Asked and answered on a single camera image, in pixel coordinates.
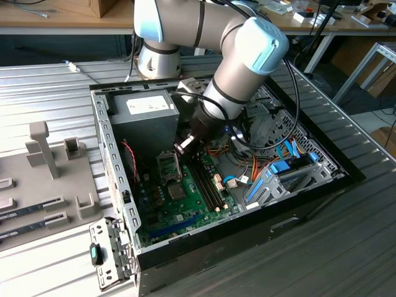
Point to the wooden workbench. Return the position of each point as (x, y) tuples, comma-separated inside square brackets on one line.
[(62, 20)]

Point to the grey power supply unit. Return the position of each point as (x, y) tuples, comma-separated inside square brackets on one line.
[(142, 130)]

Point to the white flat strip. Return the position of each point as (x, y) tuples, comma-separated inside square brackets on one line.
[(360, 21)]

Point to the blue plastic rail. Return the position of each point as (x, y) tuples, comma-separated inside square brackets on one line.
[(254, 189)]

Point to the large cardboard box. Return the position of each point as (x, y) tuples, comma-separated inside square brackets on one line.
[(383, 80)]

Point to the black PC case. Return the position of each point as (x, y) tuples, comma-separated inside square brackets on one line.
[(247, 247)]

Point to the white round object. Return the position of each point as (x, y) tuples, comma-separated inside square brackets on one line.
[(325, 20)]

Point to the clear plastic bag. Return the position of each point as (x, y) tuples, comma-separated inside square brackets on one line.
[(280, 6)]

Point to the flat cardboard box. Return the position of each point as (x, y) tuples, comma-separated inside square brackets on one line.
[(385, 139)]

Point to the grey metal drive cage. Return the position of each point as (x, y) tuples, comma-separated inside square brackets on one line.
[(263, 108)]

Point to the small blue clip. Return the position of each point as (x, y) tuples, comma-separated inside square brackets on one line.
[(313, 156)]

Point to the open cardboard box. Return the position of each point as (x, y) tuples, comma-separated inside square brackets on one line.
[(374, 10)]

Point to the black slanted pole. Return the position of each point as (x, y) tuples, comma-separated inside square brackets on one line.
[(321, 23)]

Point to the grey parts rack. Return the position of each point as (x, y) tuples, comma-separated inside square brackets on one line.
[(46, 185)]

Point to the tan board connector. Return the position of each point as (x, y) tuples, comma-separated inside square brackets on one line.
[(220, 186), (217, 178)]

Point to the small white box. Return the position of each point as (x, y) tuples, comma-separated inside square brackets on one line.
[(301, 17)]

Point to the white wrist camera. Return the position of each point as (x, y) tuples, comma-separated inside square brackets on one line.
[(239, 139)]

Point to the dark RAM stick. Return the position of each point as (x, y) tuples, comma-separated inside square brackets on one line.
[(21, 213), (21, 230)]

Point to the blue disk carrier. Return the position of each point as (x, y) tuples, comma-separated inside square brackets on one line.
[(280, 167)]

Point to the aluminium profile frame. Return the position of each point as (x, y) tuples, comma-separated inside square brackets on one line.
[(356, 72)]

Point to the small white connector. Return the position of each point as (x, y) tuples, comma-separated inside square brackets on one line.
[(145, 177)]

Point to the small black object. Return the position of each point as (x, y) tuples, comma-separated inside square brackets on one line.
[(390, 19)]

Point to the green motherboard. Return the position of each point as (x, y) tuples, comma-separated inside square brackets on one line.
[(167, 213)]

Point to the grey camera box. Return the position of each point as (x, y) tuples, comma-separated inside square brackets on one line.
[(191, 88)]

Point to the perforated metal disk bay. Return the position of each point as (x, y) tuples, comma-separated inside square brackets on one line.
[(294, 130)]

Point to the chip with white label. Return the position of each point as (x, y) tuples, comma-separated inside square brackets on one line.
[(179, 217)]

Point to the silver coin cell battery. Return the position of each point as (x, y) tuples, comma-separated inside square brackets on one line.
[(173, 235)]

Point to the brown cardboard box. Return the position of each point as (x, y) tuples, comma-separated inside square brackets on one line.
[(103, 7)]

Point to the CPU socket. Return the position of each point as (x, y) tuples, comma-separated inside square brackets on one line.
[(167, 193)]

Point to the black RAM slot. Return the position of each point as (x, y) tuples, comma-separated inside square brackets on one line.
[(206, 184), (209, 183), (198, 185), (202, 185)]

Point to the blue expansion slot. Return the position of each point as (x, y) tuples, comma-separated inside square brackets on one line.
[(173, 226)]

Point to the black disk drive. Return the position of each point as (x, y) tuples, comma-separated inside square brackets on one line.
[(300, 161)]

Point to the black teal release latch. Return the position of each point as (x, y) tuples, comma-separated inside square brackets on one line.
[(96, 255)]

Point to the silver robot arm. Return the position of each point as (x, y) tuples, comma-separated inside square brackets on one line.
[(241, 62)]

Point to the grey metal disk bay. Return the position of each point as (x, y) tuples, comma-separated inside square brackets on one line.
[(269, 191)]

